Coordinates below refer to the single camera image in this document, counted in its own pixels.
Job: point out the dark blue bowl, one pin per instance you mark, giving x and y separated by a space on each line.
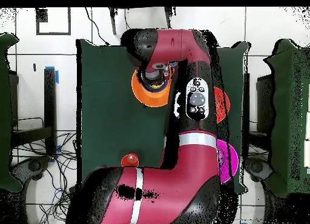
157 90

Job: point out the yellow cup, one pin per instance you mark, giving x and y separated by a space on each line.
156 86

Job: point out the shallow red-orange bowl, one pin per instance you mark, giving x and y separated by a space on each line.
222 105

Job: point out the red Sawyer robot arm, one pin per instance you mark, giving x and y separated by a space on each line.
169 180

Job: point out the dark green tablecloth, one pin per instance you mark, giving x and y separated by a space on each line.
109 112

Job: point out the tall red-orange cup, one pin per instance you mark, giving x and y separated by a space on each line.
130 159

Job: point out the large pink bowl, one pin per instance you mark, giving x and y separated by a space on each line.
231 161

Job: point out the black tripod leg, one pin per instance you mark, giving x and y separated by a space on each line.
112 20
168 17

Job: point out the blue tape piece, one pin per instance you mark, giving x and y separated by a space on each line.
57 76

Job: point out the green cloth side table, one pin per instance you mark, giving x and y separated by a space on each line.
290 112
4 112

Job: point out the black table frame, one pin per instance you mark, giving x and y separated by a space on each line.
262 103
49 107

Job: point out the black square floor frame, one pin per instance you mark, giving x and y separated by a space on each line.
53 33

